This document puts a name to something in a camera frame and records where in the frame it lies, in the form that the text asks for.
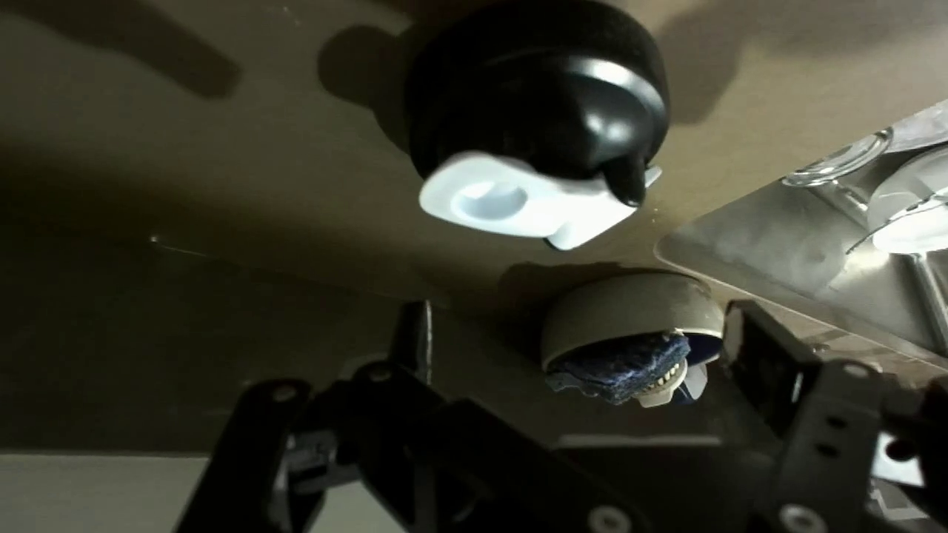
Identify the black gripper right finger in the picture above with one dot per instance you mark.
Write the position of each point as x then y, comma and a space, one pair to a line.
839, 446

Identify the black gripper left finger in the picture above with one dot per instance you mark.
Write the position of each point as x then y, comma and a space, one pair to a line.
395, 434

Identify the stainless steel sink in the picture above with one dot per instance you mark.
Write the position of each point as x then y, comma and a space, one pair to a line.
788, 256

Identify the black shaker lid white cap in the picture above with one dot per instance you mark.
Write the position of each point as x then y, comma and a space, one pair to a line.
552, 89

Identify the round beige container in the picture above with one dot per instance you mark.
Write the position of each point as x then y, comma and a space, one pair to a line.
632, 312

